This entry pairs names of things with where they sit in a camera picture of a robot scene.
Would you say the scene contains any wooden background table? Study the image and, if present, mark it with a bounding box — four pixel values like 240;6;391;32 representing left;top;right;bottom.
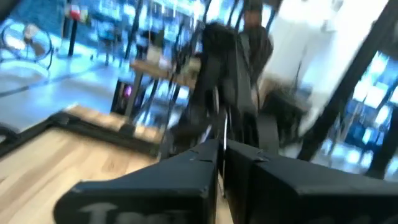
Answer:
129;58;201;91

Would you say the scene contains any red white sign pole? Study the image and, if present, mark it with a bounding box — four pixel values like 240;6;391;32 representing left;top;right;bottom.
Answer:
67;2;83;58

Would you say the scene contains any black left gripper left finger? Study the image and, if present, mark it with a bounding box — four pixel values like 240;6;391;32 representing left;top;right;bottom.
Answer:
53;139;220;224

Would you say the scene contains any standing floor fan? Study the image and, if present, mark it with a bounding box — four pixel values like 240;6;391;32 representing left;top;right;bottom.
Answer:
0;21;54;71

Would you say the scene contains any person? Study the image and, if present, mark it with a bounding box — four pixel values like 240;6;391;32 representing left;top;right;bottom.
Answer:
241;0;274;85

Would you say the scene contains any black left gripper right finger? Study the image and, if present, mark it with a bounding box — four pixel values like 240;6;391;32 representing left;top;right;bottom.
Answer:
223;139;398;224

